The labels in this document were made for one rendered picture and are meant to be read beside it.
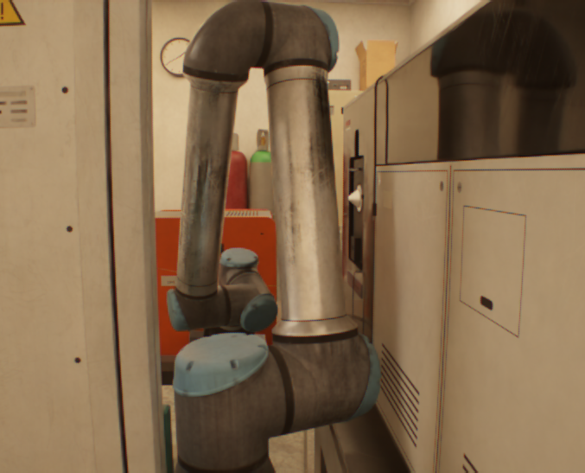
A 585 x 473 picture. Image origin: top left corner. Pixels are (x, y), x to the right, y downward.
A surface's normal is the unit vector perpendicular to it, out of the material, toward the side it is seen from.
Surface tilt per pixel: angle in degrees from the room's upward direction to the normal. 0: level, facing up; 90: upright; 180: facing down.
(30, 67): 90
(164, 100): 90
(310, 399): 85
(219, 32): 82
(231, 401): 90
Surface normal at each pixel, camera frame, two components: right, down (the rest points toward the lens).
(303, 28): 0.38, -0.01
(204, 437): -0.24, 0.11
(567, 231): -1.00, 0.01
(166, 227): 0.07, 0.12
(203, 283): 0.41, 0.46
